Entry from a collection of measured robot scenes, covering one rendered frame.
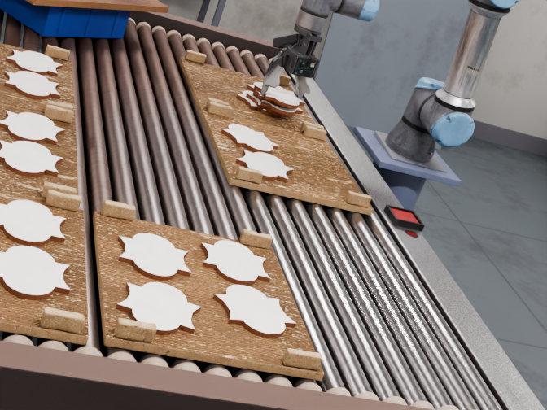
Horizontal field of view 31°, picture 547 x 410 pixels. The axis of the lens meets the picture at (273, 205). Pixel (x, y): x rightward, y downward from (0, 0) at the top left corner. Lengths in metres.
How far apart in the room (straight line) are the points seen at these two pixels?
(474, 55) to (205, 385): 1.57
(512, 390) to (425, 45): 4.65
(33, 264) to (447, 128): 1.51
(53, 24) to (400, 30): 3.76
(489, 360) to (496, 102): 5.26
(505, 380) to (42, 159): 0.96
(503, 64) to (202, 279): 5.43
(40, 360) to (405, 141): 1.79
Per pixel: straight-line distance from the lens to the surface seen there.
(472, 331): 1.96
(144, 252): 1.70
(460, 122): 2.78
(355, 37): 6.14
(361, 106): 6.20
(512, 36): 6.94
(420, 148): 2.94
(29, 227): 1.68
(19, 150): 1.95
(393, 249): 2.16
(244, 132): 2.42
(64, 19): 2.78
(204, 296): 1.65
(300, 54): 2.57
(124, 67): 2.71
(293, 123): 2.66
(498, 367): 1.88
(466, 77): 2.76
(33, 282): 1.53
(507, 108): 7.12
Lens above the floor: 1.72
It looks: 22 degrees down
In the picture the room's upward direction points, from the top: 20 degrees clockwise
